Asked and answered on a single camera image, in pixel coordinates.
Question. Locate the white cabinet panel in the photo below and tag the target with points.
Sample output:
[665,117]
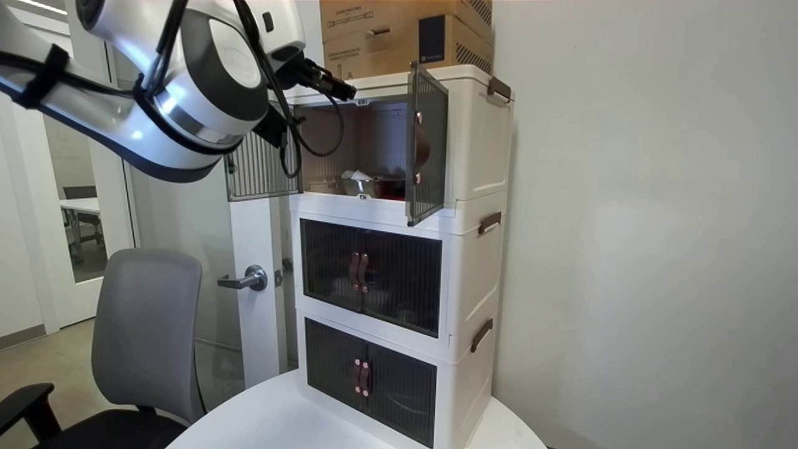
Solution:
[252,332]

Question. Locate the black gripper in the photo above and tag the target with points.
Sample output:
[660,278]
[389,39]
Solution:
[301,73]

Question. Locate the white background table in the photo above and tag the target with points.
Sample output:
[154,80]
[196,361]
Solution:
[80,207]

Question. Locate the cardboard box with black print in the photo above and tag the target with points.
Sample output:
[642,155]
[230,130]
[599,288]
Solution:
[389,39]

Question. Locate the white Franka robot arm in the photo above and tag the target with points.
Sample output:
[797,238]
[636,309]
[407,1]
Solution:
[151,90]

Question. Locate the grey office chair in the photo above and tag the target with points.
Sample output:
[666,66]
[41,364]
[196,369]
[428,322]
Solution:
[140,332]

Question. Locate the dark translucent ribbed cabinet door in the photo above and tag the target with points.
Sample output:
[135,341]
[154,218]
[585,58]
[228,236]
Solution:
[428,140]
[327,263]
[401,403]
[260,170]
[402,282]
[333,369]

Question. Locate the white three-tier plastic cabinet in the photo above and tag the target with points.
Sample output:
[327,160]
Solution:
[478,165]

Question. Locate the small white object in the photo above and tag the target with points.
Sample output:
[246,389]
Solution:
[357,180]

